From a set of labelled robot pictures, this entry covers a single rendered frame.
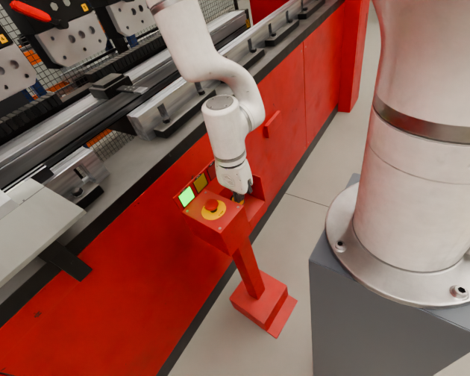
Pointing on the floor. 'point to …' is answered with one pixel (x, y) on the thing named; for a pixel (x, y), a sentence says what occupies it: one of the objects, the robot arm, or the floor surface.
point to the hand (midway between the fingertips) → (239, 195)
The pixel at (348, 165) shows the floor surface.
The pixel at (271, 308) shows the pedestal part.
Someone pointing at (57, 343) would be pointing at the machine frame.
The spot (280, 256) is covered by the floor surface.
